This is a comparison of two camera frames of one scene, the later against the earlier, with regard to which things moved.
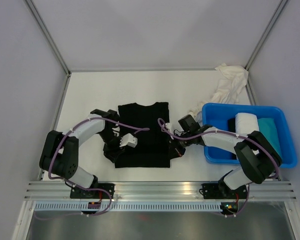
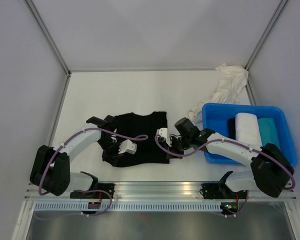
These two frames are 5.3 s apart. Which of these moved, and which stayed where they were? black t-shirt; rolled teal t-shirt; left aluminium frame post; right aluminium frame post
Moved: black t-shirt
Stayed: left aluminium frame post; right aluminium frame post; rolled teal t-shirt
